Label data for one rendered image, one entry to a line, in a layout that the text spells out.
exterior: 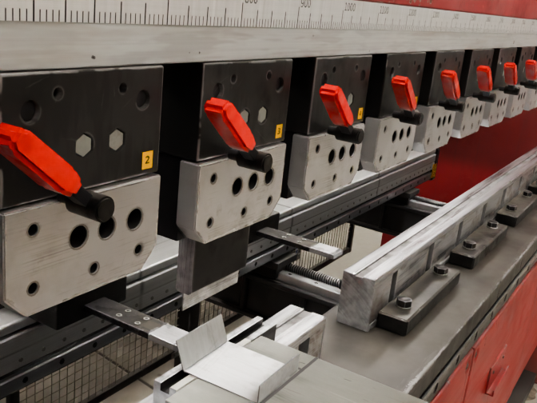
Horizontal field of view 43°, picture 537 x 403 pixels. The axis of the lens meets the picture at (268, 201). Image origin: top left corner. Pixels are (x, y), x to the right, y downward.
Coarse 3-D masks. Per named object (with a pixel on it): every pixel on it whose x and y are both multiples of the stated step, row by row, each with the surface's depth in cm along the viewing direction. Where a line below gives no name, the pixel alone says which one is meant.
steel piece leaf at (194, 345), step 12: (204, 324) 78; (216, 324) 79; (192, 336) 76; (204, 336) 77; (216, 336) 79; (180, 348) 74; (192, 348) 75; (204, 348) 77; (216, 348) 79; (180, 360) 74; (192, 360) 75
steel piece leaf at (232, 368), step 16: (224, 352) 78; (240, 352) 79; (192, 368) 74; (208, 368) 75; (224, 368) 75; (240, 368) 75; (256, 368) 76; (272, 368) 76; (288, 368) 74; (224, 384) 72; (240, 384) 72; (256, 384) 73; (272, 384) 71; (256, 400) 70
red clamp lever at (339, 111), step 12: (324, 84) 72; (324, 96) 72; (336, 96) 71; (336, 108) 72; (348, 108) 74; (336, 120) 75; (348, 120) 75; (336, 132) 78; (348, 132) 77; (360, 132) 77
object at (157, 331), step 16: (112, 288) 89; (64, 304) 82; (80, 304) 85; (96, 304) 86; (112, 304) 86; (48, 320) 83; (64, 320) 83; (112, 320) 83; (128, 320) 83; (144, 320) 83; (144, 336) 81; (160, 336) 80; (176, 336) 80
